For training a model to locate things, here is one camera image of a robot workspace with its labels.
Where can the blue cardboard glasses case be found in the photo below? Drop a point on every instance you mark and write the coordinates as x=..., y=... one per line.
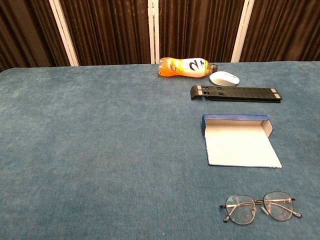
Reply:
x=240, y=147

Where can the brown pleated curtain panel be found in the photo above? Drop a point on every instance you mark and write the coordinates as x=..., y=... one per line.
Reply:
x=25, y=32
x=107, y=30
x=200, y=27
x=287, y=27

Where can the orange soda plastic bottle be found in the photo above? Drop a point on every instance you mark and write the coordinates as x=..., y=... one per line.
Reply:
x=185, y=68

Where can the white screen frame post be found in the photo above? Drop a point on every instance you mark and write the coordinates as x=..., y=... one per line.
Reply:
x=242, y=30
x=63, y=32
x=153, y=30

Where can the black folding laptop stand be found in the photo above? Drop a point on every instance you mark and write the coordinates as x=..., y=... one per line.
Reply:
x=237, y=93

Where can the white computer mouse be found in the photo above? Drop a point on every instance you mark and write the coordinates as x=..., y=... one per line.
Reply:
x=223, y=78

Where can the blue velvet tablecloth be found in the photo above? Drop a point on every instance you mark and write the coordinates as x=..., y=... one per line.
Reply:
x=100, y=150

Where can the thin-framed eyeglasses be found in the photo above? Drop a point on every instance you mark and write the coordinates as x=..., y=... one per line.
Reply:
x=278, y=206

